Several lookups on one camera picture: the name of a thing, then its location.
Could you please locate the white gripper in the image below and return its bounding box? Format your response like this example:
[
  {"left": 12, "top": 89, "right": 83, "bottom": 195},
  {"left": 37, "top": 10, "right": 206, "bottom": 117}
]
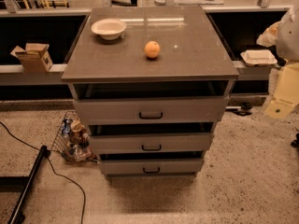
[{"left": 264, "top": 63, "right": 299, "bottom": 119}]

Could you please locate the grey bottom drawer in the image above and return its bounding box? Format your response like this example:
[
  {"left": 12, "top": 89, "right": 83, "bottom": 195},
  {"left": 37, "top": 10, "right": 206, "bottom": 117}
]
[{"left": 99, "top": 158, "right": 204, "bottom": 176}]

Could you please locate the grey drawer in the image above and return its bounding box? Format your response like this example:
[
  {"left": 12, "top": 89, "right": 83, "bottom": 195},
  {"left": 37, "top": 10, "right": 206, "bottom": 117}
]
[
  {"left": 99, "top": 158, "right": 204, "bottom": 176},
  {"left": 74, "top": 97, "right": 229, "bottom": 125},
  {"left": 90, "top": 133, "right": 213, "bottom": 154}
]

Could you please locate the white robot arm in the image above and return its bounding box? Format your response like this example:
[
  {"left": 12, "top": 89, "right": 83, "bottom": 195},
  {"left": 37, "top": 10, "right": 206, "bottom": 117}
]
[{"left": 257, "top": 6, "right": 299, "bottom": 119}]

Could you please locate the grey top drawer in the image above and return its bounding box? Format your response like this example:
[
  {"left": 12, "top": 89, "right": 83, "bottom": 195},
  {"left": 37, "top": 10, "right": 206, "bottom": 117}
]
[{"left": 74, "top": 97, "right": 229, "bottom": 125}]

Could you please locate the grey middle drawer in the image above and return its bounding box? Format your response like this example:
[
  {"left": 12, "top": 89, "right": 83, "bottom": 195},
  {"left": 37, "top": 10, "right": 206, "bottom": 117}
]
[{"left": 90, "top": 133, "right": 213, "bottom": 154}]

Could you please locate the grey drawer cabinet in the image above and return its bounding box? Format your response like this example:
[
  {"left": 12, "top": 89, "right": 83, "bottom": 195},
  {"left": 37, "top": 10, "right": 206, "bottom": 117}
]
[{"left": 62, "top": 7, "right": 238, "bottom": 178}]

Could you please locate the open cardboard box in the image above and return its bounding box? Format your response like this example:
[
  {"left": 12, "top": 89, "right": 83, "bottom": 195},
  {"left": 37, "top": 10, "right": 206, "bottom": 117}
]
[{"left": 10, "top": 43, "right": 53, "bottom": 74}]

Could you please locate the white foam takeout container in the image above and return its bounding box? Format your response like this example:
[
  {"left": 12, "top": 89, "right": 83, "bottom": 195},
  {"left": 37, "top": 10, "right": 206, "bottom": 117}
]
[{"left": 240, "top": 49, "right": 278, "bottom": 66}]

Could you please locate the orange fruit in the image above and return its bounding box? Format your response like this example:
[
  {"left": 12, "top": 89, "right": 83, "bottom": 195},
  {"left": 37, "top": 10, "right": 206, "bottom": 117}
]
[{"left": 144, "top": 41, "right": 161, "bottom": 59}]

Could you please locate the white paper bowl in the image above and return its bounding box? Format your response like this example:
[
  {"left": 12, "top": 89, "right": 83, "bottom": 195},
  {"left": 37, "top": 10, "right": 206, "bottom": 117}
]
[{"left": 91, "top": 19, "right": 127, "bottom": 40}]

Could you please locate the black floor bracket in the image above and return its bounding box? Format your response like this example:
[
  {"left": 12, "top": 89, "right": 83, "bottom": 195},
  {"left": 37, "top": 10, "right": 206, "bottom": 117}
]
[{"left": 226, "top": 103, "right": 252, "bottom": 117}]

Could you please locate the wire basket with items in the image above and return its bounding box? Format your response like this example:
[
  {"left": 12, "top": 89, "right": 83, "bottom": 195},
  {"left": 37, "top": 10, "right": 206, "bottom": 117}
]
[{"left": 51, "top": 111, "right": 97, "bottom": 162}]

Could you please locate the black floor cable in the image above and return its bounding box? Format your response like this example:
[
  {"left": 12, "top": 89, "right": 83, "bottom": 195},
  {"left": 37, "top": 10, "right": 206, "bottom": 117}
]
[{"left": 0, "top": 120, "right": 87, "bottom": 224}]

